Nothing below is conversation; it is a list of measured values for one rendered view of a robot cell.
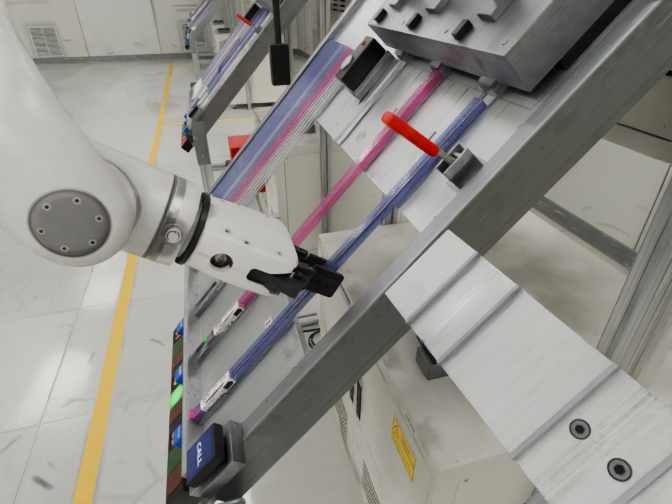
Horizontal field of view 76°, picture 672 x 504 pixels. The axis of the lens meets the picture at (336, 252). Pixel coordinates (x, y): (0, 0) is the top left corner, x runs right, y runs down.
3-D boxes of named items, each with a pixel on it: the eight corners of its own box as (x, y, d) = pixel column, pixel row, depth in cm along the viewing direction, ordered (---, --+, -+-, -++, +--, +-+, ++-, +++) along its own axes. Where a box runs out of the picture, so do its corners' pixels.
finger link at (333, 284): (300, 270, 44) (352, 289, 47) (293, 254, 46) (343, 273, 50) (284, 294, 45) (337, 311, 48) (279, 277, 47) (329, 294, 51)
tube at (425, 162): (199, 422, 55) (191, 419, 55) (199, 413, 57) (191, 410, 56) (487, 106, 44) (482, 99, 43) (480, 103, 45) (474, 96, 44)
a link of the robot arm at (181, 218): (175, 198, 36) (209, 212, 37) (177, 162, 43) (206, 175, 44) (137, 277, 38) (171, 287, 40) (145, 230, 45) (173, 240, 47)
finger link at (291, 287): (285, 295, 40) (312, 285, 45) (228, 245, 42) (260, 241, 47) (278, 305, 40) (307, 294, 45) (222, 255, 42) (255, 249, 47)
